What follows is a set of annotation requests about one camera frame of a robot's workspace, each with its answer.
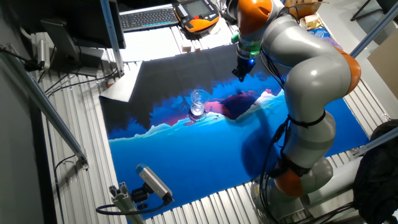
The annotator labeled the blue landscape print mat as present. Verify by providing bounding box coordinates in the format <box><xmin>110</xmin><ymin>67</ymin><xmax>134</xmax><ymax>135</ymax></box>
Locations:
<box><xmin>98</xmin><ymin>43</ymin><xmax>371</xmax><ymax>220</ymax></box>

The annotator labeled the black computer monitor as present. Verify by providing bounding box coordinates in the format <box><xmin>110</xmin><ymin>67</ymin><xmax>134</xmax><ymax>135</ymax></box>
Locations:
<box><xmin>6</xmin><ymin>0</ymin><xmax>127</xmax><ymax>50</ymax></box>

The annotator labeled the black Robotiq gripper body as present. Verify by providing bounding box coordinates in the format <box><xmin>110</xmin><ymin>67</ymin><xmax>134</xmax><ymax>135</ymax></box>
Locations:
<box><xmin>232</xmin><ymin>55</ymin><xmax>256</xmax><ymax>78</ymax></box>

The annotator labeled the long aluminium frame bar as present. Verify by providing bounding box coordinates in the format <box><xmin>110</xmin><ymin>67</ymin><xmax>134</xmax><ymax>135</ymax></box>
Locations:
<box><xmin>0</xmin><ymin>46</ymin><xmax>90</xmax><ymax>170</ymax></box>

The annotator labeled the green wrist adapter flange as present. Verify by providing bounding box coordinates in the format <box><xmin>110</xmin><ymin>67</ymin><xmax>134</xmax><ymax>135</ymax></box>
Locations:
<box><xmin>230</xmin><ymin>32</ymin><xmax>261</xmax><ymax>60</ymax></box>

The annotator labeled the black round spool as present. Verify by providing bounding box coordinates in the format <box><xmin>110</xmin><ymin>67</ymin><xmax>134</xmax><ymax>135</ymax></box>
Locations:
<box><xmin>224</xmin><ymin>0</ymin><xmax>239</xmax><ymax>25</ymax></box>

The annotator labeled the aluminium camera mount post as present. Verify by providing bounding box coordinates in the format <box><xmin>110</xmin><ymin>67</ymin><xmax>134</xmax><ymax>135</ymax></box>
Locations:
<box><xmin>108</xmin><ymin>182</ymin><xmax>146</xmax><ymax>224</ymax></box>

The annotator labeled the slanted aluminium frame bar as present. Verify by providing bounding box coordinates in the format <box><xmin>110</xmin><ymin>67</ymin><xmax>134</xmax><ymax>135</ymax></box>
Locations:
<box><xmin>349</xmin><ymin>1</ymin><xmax>398</xmax><ymax>58</ymax></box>

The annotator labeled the silver exterior camera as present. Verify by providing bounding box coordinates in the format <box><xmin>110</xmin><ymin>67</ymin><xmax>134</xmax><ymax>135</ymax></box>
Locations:
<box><xmin>135</xmin><ymin>163</ymin><xmax>175</xmax><ymax>202</ymax></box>

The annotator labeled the white rolled cylinder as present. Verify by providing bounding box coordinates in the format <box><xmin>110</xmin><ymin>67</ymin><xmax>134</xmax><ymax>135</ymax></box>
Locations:
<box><xmin>301</xmin><ymin>157</ymin><xmax>363</xmax><ymax>206</ymax></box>

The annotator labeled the black chair leg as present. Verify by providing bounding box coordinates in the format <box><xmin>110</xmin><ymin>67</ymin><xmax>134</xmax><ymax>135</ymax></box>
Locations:
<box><xmin>350</xmin><ymin>0</ymin><xmax>398</xmax><ymax>22</ymax></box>

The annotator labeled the black power plug cable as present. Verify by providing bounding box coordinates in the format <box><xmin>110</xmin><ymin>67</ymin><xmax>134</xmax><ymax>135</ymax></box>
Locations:
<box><xmin>0</xmin><ymin>46</ymin><xmax>44</xmax><ymax>72</ymax></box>

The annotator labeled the brown cardboard box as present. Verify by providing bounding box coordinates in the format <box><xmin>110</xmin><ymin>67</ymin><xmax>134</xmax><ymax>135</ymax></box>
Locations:
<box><xmin>284</xmin><ymin>0</ymin><xmax>329</xmax><ymax>19</ymax></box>

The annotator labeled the silver cylindrical device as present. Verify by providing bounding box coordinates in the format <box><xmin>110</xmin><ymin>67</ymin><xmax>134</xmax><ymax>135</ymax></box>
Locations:
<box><xmin>36</xmin><ymin>39</ymin><xmax>51</xmax><ymax>71</ymax></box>

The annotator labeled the purple plastic bag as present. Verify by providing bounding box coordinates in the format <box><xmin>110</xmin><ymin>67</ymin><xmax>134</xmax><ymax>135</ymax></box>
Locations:
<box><xmin>323</xmin><ymin>32</ymin><xmax>343</xmax><ymax>50</ymax></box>

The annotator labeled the orange grey teach pendant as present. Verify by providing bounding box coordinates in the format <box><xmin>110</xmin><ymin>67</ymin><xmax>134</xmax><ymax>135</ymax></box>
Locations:
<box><xmin>172</xmin><ymin>0</ymin><xmax>221</xmax><ymax>34</ymax></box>

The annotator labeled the upright aluminium frame post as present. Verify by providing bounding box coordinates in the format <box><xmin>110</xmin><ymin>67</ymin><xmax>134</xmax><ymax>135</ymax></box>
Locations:
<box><xmin>99</xmin><ymin>0</ymin><xmax>125</xmax><ymax>77</ymax></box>

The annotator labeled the clear glass cup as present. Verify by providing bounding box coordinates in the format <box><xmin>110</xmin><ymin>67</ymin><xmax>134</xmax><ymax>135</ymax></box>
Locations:
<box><xmin>189</xmin><ymin>88</ymin><xmax>210</xmax><ymax>118</ymax></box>

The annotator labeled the black monitor stand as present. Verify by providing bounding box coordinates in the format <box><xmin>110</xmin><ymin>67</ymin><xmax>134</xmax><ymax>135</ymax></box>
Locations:
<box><xmin>40</xmin><ymin>18</ymin><xmax>106</xmax><ymax>77</ymax></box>

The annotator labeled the black fabric bag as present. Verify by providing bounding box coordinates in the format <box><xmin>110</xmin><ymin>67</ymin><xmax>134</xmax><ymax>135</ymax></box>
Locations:
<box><xmin>353</xmin><ymin>119</ymin><xmax>398</xmax><ymax>224</ymax></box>

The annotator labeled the small wooden piece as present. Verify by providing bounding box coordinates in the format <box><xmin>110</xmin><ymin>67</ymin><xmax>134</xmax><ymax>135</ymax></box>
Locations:
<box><xmin>303</xmin><ymin>14</ymin><xmax>323</xmax><ymax>30</ymax></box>

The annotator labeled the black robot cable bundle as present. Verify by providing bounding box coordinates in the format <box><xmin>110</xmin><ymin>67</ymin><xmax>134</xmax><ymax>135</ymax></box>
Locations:
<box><xmin>258</xmin><ymin>6</ymin><xmax>299</xmax><ymax>224</ymax></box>

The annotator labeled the blue printed package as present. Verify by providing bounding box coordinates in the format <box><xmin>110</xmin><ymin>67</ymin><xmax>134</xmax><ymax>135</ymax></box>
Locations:
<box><xmin>307</xmin><ymin>27</ymin><xmax>332</xmax><ymax>40</ymax></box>

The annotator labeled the beige cardboard board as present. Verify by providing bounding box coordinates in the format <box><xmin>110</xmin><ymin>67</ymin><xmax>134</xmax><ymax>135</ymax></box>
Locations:
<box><xmin>367</xmin><ymin>37</ymin><xmax>398</xmax><ymax>100</ymax></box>

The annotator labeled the black camera cable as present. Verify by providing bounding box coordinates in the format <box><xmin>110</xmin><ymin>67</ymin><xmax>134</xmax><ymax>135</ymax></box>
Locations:
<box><xmin>95</xmin><ymin>198</ymin><xmax>171</xmax><ymax>216</ymax></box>

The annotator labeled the black computer keyboard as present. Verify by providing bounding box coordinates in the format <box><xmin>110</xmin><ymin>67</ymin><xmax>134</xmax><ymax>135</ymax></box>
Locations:
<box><xmin>119</xmin><ymin>3</ymin><xmax>180</xmax><ymax>33</ymax></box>

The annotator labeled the short aluminium frame bar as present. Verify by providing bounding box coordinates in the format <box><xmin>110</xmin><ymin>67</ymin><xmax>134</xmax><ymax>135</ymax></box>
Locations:
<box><xmin>351</xmin><ymin>126</ymin><xmax>398</xmax><ymax>157</ymax></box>

